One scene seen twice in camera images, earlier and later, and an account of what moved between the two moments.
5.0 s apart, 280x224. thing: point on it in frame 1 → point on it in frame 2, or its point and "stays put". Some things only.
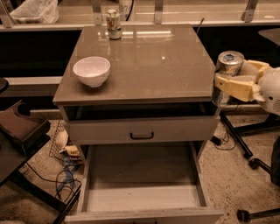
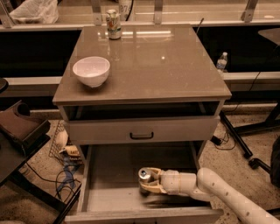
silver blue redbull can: (228, 63) → (144, 176)
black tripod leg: (236, 136) stays put
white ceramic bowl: (92, 71) stays put
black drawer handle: (141, 137) stays put
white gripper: (270, 88) → (170, 182)
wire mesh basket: (59, 142) stays put
